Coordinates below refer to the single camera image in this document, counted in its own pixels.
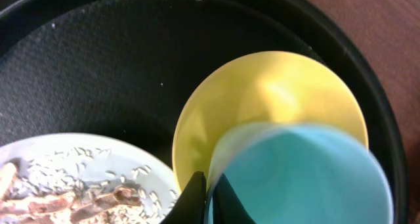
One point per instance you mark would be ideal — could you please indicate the yellow-green bowl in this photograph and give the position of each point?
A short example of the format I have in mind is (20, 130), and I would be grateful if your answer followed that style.
(269, 86)

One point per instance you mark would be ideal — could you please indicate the round black serving tray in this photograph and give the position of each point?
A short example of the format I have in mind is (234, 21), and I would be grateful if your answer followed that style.
(125, 68)

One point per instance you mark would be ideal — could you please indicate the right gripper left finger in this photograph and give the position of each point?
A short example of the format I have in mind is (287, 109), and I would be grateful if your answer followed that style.
(190, 206)

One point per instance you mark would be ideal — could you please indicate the food scraps with rice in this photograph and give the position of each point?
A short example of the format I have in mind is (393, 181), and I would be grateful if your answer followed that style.
(65, 197)

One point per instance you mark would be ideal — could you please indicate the grey plate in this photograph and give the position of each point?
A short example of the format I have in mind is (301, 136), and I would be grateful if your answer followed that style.
(98, 165)

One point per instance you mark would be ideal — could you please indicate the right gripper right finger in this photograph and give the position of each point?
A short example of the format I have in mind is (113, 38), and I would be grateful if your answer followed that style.
(227, 208)

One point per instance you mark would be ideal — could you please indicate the light blue cup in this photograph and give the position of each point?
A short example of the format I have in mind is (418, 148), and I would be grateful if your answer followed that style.
(302, 173)

